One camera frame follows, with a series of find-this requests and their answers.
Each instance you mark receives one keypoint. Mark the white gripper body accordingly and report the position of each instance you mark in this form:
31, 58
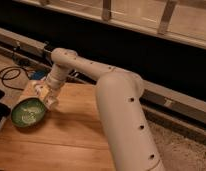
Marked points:
53, 91

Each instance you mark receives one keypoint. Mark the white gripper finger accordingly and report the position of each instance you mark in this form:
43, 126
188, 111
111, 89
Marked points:
37, 89
51, 103

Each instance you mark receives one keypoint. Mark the small white bottle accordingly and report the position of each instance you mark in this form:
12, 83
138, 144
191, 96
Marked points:
44, 93

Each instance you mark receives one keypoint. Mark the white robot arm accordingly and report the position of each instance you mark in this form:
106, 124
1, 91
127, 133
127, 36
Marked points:
138, 155

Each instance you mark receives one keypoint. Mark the green ceramic bowl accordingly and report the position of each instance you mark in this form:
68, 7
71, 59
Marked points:
28, 112

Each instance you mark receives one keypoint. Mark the blue object on floor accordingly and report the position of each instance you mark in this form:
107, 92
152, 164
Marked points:
38, 75

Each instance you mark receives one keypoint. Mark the black device at left edge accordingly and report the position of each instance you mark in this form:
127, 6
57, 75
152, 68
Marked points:
4, 109

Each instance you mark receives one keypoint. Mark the black clamp on rail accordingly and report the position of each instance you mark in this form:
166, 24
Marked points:
48, 48

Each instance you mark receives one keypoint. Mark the metal floor rail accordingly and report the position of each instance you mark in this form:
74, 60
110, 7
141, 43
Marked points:
169, 100

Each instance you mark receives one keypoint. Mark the glass wall metal frame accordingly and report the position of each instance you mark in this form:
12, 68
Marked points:
183, 21

